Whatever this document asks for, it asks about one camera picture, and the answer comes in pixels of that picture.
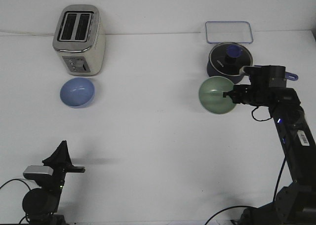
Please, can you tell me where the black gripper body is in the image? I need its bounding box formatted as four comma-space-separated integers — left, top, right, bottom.
42, 161, 85, 186
232, 84, 271, 107

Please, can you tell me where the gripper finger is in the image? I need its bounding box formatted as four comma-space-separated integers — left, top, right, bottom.
42, 141, 65, 164
223, 91, 235, 98
63, 141, 72, 164

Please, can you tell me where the green bowl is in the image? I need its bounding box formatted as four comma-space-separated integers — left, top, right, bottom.
198, 76, 236, 114

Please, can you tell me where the blue bowl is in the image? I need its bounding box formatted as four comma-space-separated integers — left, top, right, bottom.
59, 77, 95, 109

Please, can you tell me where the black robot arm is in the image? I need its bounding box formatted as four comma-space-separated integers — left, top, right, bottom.
223, 66, 316, 225
22, 140, 85, 225

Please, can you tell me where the dark blue saucepan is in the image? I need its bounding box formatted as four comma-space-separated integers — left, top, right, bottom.
207, 42, 298, 87

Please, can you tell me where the glass pot lid blue knob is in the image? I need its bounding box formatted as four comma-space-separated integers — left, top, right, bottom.
207, 42, 253, 77

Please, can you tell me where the clear blue-rimmed container lid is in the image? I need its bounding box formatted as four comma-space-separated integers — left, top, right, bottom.
205, 21, 253, 44

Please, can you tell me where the silver two-slot toaster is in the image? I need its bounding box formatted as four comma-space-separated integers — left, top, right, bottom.
52, 4, 106, 76

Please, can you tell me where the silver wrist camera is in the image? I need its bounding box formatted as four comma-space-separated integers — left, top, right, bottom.
23, 165, 53, 181

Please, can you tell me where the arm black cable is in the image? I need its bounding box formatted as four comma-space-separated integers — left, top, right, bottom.
0, 178, 38, 193
204, 104, 288, 225

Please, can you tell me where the white toaster power cord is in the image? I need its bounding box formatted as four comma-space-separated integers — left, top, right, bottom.
0, 29, 56, 37

